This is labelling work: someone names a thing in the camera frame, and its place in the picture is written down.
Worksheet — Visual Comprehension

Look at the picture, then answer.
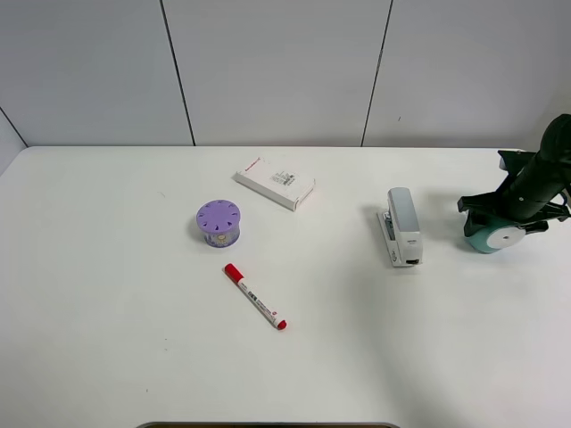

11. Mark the purple round container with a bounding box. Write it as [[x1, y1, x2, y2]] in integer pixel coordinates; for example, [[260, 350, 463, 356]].
[[195, 200, 241, 248]]

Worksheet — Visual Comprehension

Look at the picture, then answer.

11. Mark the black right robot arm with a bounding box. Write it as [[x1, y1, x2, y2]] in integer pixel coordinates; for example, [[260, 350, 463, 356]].
[[485, 114, 570, 228]]

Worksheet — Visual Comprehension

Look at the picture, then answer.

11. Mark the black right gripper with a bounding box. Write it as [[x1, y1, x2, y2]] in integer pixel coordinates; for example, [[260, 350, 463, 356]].
[[457, 149, 570, 237]]

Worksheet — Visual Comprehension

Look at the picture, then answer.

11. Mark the red white marker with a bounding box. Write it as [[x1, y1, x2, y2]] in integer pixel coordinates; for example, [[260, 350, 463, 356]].
[[223, 263, 287, 331]]

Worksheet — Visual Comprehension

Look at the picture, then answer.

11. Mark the white cardboard box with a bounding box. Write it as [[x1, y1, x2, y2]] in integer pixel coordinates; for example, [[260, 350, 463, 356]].
[[233, 157, 316, 212]]

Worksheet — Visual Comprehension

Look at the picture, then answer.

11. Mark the teal pencil sharpener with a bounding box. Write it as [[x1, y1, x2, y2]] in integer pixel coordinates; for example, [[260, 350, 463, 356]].
[[466, 217, 525, 254]]

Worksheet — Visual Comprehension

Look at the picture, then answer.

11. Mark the white grey stapler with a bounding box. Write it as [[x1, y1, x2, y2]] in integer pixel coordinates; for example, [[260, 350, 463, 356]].
[[377, 187, 424, 268]]

